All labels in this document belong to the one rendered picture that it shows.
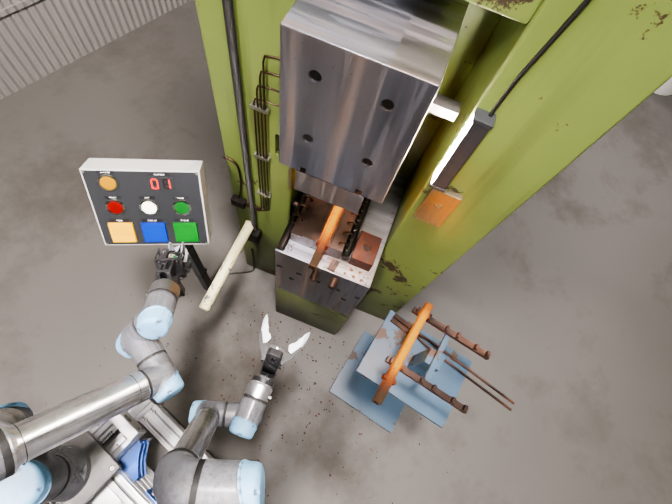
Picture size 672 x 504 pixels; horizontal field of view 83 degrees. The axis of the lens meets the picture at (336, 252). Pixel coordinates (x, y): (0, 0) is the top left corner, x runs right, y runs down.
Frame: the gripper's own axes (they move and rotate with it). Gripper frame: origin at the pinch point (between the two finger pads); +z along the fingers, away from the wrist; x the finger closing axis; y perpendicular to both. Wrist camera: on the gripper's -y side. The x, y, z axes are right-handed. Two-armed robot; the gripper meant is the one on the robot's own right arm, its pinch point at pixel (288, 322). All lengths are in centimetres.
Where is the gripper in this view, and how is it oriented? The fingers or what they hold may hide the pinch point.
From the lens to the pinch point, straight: 124.8
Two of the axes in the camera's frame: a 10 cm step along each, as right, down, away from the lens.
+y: -1.4, 3.9, 9.1
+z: 3.5, -8.4, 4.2
